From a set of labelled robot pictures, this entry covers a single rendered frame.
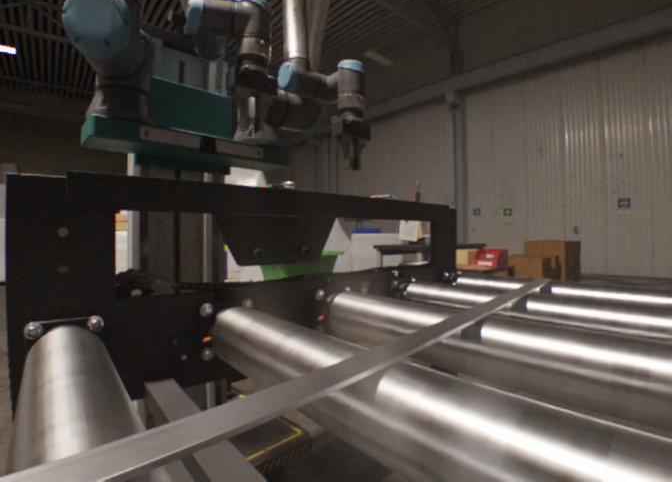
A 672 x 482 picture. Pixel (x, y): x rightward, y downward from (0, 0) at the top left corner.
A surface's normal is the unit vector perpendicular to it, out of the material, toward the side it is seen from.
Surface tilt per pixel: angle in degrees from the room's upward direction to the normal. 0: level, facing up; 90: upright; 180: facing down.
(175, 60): 90
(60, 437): 14
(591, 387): 93
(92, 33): 95
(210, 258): 90
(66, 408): 9
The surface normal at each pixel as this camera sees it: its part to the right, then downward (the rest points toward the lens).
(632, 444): -0.11, -0.99
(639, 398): -0.76, 0.04
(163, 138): 0.72, 0.00
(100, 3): 0.29, 0.07
